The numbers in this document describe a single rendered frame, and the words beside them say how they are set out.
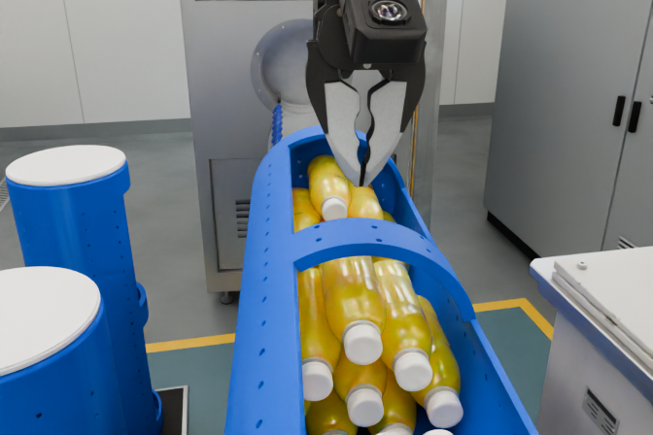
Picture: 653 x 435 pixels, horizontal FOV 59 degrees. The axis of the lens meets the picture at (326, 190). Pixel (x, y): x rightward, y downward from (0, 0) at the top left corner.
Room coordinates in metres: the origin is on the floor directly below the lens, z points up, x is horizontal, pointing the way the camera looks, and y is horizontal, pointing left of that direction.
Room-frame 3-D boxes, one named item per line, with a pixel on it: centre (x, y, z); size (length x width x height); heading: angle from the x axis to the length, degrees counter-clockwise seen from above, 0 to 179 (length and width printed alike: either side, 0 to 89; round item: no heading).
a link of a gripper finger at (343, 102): (0.46, -0.01, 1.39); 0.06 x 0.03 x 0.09; 5
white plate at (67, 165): (1.36, 0.65, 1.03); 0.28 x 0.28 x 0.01
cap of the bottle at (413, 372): (0.49, -0.09, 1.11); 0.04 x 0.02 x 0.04; 95
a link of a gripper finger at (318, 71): (0.44, -0.01, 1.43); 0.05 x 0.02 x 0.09; 95
